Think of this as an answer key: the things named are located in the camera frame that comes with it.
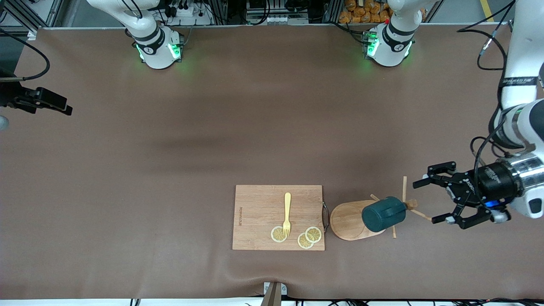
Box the grey camera bracket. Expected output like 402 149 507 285
260 281 288 306

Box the orange snack bag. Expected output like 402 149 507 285
339 0 394 24

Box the wooden cutting board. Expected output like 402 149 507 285
232 184 330 251

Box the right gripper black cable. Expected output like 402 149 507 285
0 28 51 81

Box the wooden cup rack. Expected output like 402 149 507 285
330 176 433 241

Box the yellow plastic fork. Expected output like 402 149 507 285
283 192 292 238

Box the white power strip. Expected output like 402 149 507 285
263 15 309 25
168 3 213 26

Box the dark green cup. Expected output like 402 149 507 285
362 196 407 233

